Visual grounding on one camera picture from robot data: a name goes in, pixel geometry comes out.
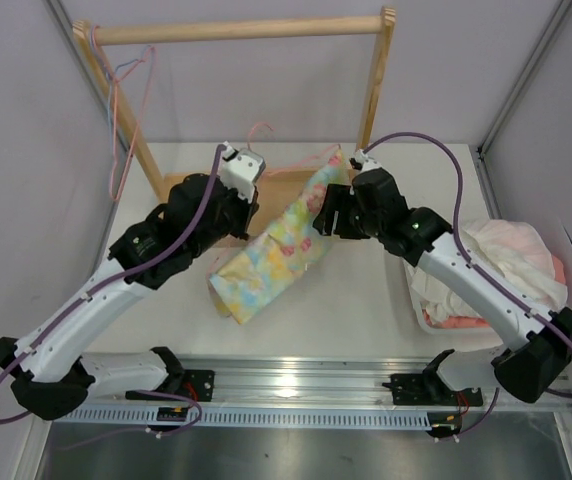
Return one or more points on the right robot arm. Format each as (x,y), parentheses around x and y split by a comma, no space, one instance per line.
(536,341)

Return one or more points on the floral pastel skirt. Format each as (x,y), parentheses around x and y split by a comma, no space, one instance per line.
(264,269)

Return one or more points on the blue wire hanger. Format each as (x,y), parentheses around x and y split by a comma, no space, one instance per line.
(114,76)

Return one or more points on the white crumpled garment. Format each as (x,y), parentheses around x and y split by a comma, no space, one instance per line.
(514,250)

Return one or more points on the pink wire hanger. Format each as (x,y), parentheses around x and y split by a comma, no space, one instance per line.
(301,162)
(127,141)

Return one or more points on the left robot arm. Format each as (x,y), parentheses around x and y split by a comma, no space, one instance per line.
(52,372)

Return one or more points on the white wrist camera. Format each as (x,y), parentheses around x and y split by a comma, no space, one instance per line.
(240,170)
(362,162)

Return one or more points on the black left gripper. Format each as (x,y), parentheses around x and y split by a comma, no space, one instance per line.
(247,211)

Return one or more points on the aluminium mounting rail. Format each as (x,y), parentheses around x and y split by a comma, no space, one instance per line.
(284,382)

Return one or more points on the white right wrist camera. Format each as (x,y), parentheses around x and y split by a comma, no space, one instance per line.
(362,162)

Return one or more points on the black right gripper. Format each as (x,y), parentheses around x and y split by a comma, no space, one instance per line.
(337,199)

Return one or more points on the white slotted cable duct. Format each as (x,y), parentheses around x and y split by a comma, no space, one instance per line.
(218,416)

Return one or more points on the wooden clothes rack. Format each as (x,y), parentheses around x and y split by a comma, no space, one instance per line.
(282,188)

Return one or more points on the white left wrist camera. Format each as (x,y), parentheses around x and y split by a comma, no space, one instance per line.
(240,170)

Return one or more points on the white plastic laundry basket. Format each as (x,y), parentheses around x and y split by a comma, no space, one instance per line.
(426,291)

